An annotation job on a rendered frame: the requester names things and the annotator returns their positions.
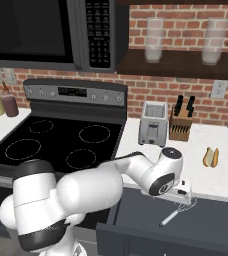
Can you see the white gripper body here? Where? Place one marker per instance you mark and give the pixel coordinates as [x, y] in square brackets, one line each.
[179, 198]

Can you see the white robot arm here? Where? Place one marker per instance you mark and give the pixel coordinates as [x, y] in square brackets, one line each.
[86, 193]

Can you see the dark grey open drawer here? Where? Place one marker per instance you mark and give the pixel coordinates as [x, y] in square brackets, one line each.
[172, 226]

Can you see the hot dog in bun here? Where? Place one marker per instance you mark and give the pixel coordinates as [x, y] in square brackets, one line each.
[211, 157]

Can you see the wooden knife block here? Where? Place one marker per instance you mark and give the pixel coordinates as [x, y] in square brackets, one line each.
[181, 121]

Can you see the silver toaster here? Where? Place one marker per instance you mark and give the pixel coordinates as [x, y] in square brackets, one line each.
[153, 123]

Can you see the black stove with hob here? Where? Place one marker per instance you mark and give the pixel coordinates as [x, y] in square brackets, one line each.
[62, 133]

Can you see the frosted glass jar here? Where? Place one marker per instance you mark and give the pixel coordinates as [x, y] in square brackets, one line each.
[154, 40]
[213, 41]

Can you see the dark red squeeze bottle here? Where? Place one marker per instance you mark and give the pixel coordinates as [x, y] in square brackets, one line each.
[10, 101]

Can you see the black microwave oven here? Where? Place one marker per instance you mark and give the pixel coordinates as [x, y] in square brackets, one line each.
[52, 31]

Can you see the dark wooden wall shelf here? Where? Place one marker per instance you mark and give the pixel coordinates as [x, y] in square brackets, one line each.
[182, 63]

